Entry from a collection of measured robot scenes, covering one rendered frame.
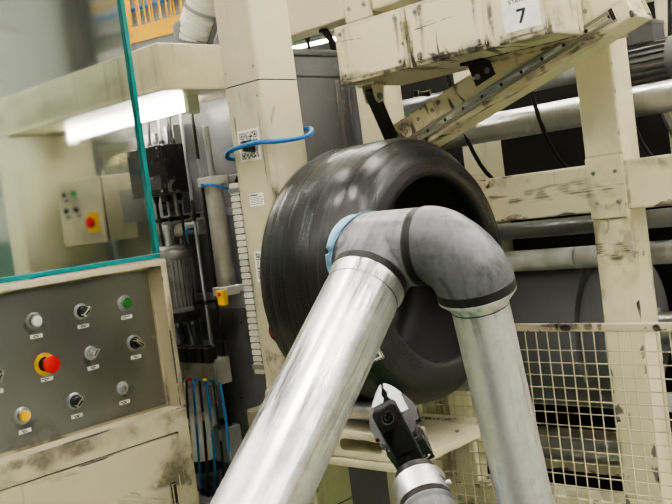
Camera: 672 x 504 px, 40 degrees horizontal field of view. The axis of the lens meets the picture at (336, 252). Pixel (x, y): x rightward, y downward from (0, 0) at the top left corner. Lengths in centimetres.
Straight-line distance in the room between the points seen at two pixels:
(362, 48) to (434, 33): 22
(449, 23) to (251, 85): 48
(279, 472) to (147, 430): 119
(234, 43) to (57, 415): 95
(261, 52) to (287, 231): 51
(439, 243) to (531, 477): 39
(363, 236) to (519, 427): 36
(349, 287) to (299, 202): 66
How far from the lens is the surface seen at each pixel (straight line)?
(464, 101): 231
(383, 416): 159
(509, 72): 225
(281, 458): 115
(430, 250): 131
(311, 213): 189
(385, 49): 229
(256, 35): 223
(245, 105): 225
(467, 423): 221
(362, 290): 129
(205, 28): 285
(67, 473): 220
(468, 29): 215
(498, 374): 137
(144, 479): 232
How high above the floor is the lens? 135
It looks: 3 degrees down
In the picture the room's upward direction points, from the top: 8 degrees counter-clockwise
